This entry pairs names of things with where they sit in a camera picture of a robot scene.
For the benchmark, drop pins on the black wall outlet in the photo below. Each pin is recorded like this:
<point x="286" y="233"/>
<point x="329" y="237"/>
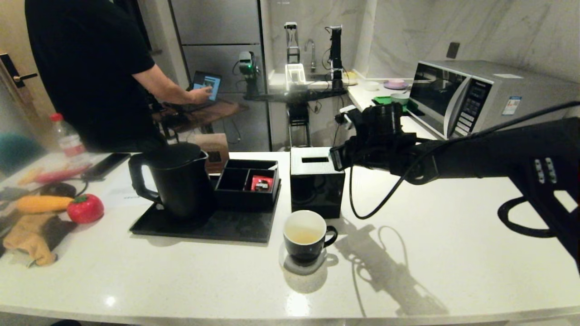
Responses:
<point x="452" y="50"/>

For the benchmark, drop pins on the brown QR code sign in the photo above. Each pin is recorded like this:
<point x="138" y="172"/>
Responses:
<point x="215" y="147"/>

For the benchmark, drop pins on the pink toy vegetable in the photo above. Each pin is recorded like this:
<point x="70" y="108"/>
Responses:
<point x="61" y="175"/>

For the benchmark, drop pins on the grey refrigerator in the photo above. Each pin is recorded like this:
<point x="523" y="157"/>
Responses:
<point x="217" y="27"/>

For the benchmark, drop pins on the small white bowl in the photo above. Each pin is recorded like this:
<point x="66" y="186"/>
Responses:
<point x="370" y="85"/>

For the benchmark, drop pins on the red sachet packet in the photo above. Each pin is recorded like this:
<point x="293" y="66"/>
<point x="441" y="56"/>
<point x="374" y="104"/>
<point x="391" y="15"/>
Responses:
<point x="263" y="182"/>

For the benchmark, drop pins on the tan cloth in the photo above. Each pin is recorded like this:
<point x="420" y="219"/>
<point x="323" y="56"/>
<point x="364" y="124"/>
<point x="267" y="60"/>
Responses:
<point x="31" y="240"/>

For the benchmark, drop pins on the plastic bottle red cap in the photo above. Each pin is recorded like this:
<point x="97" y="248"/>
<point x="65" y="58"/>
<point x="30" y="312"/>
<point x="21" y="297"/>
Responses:
<point x="68" y="138"/>

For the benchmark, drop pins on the person in black t-shirt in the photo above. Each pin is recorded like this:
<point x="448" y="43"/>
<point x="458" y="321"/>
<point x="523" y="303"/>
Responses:
<point x="86" y="68"/>

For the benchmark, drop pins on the small grey bowl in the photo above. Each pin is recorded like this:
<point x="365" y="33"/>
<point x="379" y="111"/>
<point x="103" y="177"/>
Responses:
<point x="399" y="96"/>

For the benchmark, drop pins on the black tissue box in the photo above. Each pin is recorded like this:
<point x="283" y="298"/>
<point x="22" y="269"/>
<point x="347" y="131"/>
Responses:
<point x="312" y="190"/>

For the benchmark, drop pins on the black electric kettle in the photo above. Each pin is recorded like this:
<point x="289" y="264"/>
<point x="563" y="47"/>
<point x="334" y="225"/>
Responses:
<point x="181" y="185"/>

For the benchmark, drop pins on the red toy tomato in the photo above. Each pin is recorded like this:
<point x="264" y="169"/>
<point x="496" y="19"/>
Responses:
<point x="85" y="209"/>

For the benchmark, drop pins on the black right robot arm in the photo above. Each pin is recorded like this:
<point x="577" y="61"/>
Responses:
<point x="498" y="154"/>

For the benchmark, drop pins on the teal chair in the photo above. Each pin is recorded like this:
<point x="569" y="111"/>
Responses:
<point x="16" y="151"/>

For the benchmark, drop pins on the white printed paper sheet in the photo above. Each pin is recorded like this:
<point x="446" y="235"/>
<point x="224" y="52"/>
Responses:
<point x="120" y="195"/>

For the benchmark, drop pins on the upright black gripper stand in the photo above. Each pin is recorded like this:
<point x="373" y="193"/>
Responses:
<point x="290" y="31"/>

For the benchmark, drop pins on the person's bare hand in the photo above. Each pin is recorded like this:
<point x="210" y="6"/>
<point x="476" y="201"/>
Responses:
<point x="201" y="94"/>

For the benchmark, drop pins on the green cutting board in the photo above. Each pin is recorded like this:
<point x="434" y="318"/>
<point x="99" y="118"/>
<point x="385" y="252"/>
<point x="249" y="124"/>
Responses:
<point x="383" y="100"/>

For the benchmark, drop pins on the black serving tray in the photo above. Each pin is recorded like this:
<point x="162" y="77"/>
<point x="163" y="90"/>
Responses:
<point x="235" y="228"/>

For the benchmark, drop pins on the beige wooden door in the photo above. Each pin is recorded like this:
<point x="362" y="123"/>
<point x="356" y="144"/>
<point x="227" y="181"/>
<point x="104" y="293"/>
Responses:
<point x="18" y="45"/>

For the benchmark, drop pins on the wooden desk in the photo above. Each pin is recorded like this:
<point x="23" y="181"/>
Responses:
<point x="217" y="113"/>

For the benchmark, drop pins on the black cup white inside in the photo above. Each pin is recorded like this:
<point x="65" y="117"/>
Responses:
<point x="303" y="251"/>

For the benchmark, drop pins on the yellow round dish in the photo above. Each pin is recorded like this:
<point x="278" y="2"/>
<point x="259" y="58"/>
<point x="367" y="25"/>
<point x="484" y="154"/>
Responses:
<point x="351" y="78"/>

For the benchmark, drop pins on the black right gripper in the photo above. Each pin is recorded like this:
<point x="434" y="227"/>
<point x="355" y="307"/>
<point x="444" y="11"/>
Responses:
<point x="371" y="151"/>

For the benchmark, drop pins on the white dish rack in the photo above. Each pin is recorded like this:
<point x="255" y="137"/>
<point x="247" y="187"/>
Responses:
<point x="294" y="73"/>

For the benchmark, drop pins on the black smartphone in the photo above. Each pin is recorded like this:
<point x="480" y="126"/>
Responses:
<point x="106" y="165"/>

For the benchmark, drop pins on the silver microwave oven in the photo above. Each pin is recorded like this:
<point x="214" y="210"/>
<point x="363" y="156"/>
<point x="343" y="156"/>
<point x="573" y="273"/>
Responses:
<point x="521" y="95"/>

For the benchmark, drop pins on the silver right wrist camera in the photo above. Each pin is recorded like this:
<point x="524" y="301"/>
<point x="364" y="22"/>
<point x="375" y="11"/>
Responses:
<point x="348" y="115"/>

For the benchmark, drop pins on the purple plate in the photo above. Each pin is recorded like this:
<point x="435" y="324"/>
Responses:
<point x="395" y="84"/>

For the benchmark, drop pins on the black compartment organizer box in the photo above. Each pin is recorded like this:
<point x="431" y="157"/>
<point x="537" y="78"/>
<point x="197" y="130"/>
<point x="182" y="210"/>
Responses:
<point x="247" y="201"/>

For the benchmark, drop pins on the open laptop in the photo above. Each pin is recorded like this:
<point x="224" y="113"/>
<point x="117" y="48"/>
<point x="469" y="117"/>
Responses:
<point x="208" y="83"/>

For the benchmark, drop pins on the yellow toy corn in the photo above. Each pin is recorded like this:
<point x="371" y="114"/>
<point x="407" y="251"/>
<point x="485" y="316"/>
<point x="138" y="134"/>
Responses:
<point x="43" y="204"/>

